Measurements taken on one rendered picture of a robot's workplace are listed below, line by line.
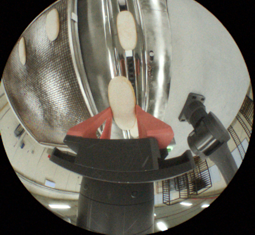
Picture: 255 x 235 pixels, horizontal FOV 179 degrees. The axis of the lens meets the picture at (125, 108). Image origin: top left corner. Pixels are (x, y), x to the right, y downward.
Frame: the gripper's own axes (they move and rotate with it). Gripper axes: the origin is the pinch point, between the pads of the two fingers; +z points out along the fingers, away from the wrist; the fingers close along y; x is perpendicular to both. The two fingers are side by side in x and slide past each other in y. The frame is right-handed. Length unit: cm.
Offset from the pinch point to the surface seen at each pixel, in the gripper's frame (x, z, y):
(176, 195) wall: 700, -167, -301
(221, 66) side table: -9.0, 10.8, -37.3
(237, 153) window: 218, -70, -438
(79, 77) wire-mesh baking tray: -5.5, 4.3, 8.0
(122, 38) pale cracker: -11.4, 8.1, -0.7
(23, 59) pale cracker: -18.0, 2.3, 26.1
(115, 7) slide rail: -20.2, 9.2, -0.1
